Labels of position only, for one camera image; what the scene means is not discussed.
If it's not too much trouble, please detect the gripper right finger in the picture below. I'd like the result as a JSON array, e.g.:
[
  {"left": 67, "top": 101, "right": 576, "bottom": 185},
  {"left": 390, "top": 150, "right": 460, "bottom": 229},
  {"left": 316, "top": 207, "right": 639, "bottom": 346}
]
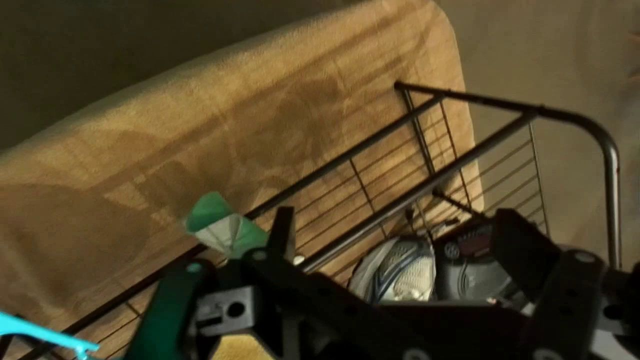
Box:
[{"left": 492, "top": 208, "right": 640, "bottom": 360}]

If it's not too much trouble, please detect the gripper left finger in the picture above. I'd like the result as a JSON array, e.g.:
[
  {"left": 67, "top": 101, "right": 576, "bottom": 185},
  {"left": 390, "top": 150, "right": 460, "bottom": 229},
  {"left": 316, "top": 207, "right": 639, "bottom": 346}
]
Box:
[{"left": 192, "top": 205, "right": 432, "bottom": 360}]

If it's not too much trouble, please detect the white and blue sneaker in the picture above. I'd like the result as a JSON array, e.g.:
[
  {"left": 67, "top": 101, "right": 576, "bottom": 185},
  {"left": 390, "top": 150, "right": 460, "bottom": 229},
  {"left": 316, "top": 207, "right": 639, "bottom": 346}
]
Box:
[{"left": 348, "top": 236, "right": 437, "bottom": 304}]

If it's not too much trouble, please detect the grey and black sneaker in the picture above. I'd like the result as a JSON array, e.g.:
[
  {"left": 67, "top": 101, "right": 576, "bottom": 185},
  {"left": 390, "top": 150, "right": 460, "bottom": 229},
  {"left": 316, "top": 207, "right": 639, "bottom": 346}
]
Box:
[{"left": 433, "top": 222, "right": 527, "bottom": 305}]

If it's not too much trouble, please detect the turquoise plastic hanger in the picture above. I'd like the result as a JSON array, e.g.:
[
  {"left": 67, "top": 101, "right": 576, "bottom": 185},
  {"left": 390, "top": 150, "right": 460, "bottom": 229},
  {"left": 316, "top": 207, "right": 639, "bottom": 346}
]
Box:
[{"left": 0, "top": 311, "right": 101, "bottom": 360}]

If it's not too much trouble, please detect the black wire shoe rack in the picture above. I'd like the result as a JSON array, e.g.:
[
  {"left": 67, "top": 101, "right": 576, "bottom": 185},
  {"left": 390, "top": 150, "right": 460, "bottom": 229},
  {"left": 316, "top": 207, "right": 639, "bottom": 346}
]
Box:
[{"left": 0, "top": 81, "right": 623, "bottom": 360}]

